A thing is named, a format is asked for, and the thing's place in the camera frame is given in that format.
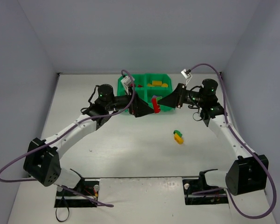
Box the green square lego brick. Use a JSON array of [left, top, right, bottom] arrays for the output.
[[160, 105, 168, 111]]

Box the red square lego brick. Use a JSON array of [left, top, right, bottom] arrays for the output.
[[151, 98, 161, 113]]

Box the pale yellow lego brick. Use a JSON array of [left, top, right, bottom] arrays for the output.
[[152, 80, 162, 86]]

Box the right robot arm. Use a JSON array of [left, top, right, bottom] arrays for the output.
[[158, 79, 268, 196]]

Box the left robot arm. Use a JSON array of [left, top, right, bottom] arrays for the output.
[[23, 84, 154, 189]]

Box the green four-compartment bin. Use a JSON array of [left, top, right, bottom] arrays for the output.
[[116, 73, 175, 115]]

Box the dark green lego piece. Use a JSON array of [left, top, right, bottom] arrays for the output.
[[174, 130, 182, 137]]

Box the yellow curved lego brick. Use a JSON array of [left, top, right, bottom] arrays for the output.
[[174, 134, 184, 145]]

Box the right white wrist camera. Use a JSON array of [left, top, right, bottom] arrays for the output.
[[181, 69, 192, 87]]

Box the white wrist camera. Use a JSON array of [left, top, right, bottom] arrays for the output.
[[181, 69, 192, 87], [120, 76, 135, 95]]

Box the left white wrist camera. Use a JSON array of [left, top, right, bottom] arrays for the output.
[[120, 76, 135, 95]]

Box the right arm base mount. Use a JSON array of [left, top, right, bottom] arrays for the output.
[[182, 169, 229, 205]]

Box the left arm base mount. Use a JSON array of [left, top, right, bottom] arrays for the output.
[[54, 179, 100, 208]]

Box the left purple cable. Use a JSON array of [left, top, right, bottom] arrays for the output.
[[0, 69, 137, 208]]

